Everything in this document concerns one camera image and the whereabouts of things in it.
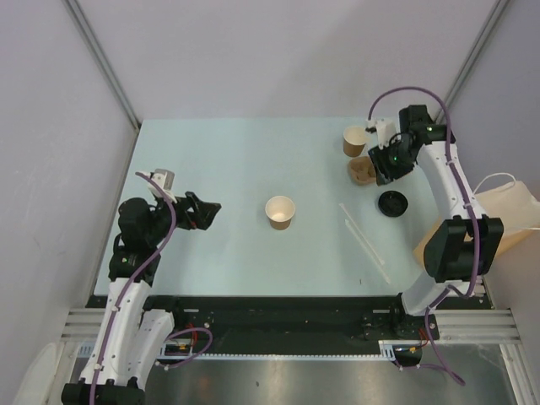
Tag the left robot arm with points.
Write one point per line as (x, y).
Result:
(130, 336)

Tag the pulp cup carrier tray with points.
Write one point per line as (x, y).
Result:
(361, 171)

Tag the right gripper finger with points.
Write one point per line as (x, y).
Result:
(375, 157)
(381, 178)

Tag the brown paper cup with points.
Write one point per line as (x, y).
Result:
(354, 141)
(280, 210)

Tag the wrapped straw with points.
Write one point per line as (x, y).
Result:
(381, 269)
(362, 235)

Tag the black cup lid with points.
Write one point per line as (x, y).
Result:
(392, 204)

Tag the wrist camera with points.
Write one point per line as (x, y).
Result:
(385, 129)
(161, 183)

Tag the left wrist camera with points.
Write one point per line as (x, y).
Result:
(161, 183)

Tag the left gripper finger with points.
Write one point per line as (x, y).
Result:
(193, 201)
(207, 211)

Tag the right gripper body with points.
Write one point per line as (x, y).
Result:
(392, 159)

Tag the aluminium frame post left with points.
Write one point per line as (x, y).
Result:
(102, 61)

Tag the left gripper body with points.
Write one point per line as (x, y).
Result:
(185, 219)

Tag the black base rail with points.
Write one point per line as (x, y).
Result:
(294, 326)

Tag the aluminium frame post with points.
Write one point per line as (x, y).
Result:
(102, 61)
(484, 36)

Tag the brown paper bag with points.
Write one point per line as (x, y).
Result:
(511, 202)

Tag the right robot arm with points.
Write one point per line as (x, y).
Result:
(464, 245)

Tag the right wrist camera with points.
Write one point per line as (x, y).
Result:
(385, 129)

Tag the aluminium frame post right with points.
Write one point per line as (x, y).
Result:
(484, 36)

